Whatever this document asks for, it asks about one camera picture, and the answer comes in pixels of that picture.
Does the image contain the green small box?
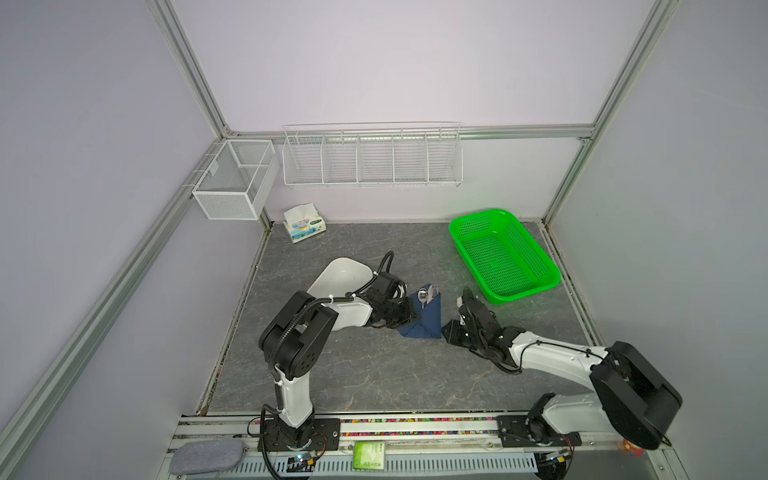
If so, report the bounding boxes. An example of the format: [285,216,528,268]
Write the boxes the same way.
[352,441,386,471]

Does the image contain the red yellow toy figure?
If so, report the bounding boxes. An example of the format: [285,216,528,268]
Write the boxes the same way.
[619,440,645,457]

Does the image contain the white wire shelf rack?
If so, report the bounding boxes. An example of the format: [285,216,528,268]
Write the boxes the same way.
[282,122,464,187]

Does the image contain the grey cloth pad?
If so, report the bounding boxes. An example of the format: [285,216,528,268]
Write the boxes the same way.
[169,438,245,476]

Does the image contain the white rectangular dish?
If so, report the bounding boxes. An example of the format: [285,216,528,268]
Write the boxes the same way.
[308,257,373,331]

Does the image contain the green plastic basket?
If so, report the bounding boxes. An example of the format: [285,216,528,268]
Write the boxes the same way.
[449,209,561,305]

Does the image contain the tissue pack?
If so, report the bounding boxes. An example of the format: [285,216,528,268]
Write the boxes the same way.
[284,203,327,244]

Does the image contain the silver spoon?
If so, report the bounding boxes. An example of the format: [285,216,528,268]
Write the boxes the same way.
[417,287,431,309]

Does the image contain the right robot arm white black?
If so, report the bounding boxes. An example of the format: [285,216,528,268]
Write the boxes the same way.
[441,318,683,450]

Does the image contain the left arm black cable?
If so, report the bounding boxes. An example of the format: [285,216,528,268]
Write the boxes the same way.
[353,250,395,292]

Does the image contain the white mesh box basket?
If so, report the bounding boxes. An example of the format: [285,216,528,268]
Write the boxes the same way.
[193,139,279,221]

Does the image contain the blue paper napkin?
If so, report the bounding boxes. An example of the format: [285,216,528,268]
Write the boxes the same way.
[397,284,442,340]

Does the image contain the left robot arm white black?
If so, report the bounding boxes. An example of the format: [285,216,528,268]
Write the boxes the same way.
[259,289,421,450]

